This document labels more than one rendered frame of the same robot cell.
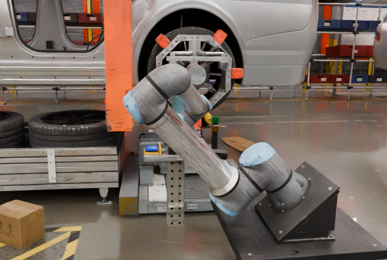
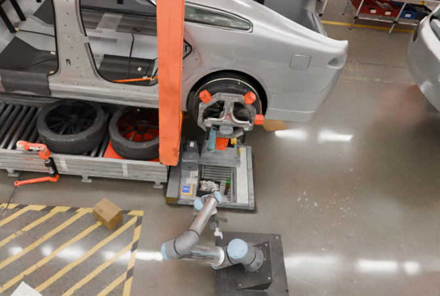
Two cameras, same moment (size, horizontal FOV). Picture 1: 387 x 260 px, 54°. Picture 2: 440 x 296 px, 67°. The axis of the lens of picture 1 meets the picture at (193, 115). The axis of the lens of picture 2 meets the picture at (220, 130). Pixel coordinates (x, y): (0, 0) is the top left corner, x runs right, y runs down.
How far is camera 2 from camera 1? 202 cm
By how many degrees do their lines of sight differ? 34
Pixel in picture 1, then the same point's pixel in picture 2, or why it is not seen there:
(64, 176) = (133, 175)
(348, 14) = not seen: outside the picture
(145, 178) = (184, 173)
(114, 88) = (165, 146)
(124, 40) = (173, 124)
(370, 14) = not seen: outside the picture
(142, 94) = (171, 255)
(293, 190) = (253, 266)
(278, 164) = (247, 258)
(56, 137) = (127, 150)
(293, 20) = (315, 85)
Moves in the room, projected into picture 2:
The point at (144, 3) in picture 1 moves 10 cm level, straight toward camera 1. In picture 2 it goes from (194, 61) to (194, 68)
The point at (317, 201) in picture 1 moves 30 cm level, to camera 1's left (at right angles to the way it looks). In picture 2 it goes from (260, 281) to (222, 273)
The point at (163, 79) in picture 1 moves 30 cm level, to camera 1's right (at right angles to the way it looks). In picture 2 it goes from (182, 251) to (228, 260)
